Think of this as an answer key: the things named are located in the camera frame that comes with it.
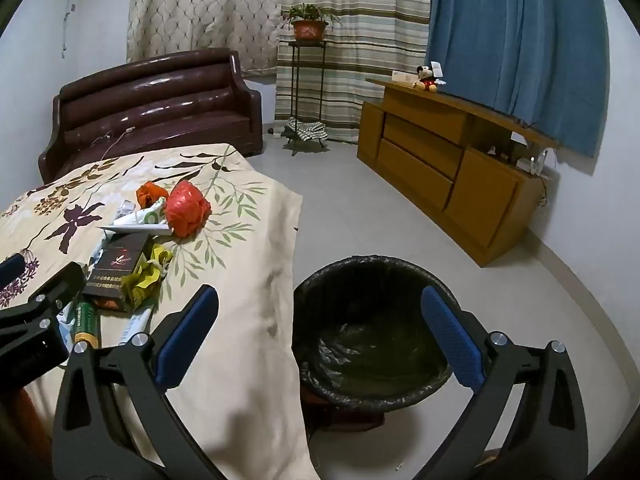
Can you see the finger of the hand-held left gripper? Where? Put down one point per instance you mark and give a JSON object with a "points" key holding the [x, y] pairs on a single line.
{"points": [[65, 285], [11, 267]]}

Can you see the dark cigarette box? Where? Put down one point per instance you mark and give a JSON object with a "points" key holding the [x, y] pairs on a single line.
{"points": [[117, 265]]}

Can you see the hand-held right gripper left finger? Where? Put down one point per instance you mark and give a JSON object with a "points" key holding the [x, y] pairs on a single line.
{"points": [[187, 340]]}

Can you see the potted plant in orange pot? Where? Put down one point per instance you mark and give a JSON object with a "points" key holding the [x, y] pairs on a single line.
{"points": [[309, 29]]}

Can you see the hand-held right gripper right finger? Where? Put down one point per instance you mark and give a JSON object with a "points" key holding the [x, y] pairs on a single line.
{"points": [[450, 340]]}

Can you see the white green-print plastic bag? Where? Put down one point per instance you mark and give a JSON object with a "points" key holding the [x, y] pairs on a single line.
{"points": [[142, 216]]}

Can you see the striped curtain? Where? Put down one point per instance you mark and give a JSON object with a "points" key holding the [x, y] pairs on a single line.
{"points": [[360, 35]]}

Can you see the wooden cabinet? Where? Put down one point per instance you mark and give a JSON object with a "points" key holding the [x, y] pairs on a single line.
{"points": [[425, 160]]}

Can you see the white card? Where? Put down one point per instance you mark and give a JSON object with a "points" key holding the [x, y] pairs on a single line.
{"points": [[436, 69]]}

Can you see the black-lined waste bin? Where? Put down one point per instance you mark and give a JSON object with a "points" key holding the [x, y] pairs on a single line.
{"points": [[370, 360]]}

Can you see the green bottle yellow label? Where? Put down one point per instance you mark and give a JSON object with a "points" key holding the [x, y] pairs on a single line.
{"points": [[86, 320]]}

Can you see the red plastic bag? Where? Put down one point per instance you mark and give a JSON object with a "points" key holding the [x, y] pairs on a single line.
{"points": [[185, 207]]}

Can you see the checked cloth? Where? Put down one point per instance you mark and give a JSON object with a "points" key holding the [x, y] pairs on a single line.
{"points": [[307, 130]]}

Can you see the beige flat box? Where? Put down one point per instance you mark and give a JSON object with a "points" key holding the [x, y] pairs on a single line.
{"points": [[404, 78]]}

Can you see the yellow wrapper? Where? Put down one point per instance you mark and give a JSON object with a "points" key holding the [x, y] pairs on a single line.
{"points": [[142, 280]]}

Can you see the blue curtain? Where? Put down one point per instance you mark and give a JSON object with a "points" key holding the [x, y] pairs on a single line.
{"points": [[500, 35]]}

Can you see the mouse plush toy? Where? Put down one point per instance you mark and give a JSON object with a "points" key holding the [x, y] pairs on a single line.
{"points": [[426, 79]]}

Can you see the small orange plastic bag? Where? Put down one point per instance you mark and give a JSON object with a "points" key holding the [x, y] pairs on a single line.
{"points": [[152, 192]]}

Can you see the black metal plant stand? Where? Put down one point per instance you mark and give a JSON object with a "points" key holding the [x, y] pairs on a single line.
{"points": [[306, 44]]}

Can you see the grey paper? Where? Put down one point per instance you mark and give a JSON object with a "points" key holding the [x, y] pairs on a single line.
{"points": [[125, 208]]}

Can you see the beige diamond-pattern curtain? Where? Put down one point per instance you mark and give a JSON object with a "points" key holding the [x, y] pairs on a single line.
{"points": [[200, 10]]}

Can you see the dark brown leather sofa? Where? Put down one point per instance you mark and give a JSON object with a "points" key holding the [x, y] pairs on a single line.
{"points": [[150, 110]]}

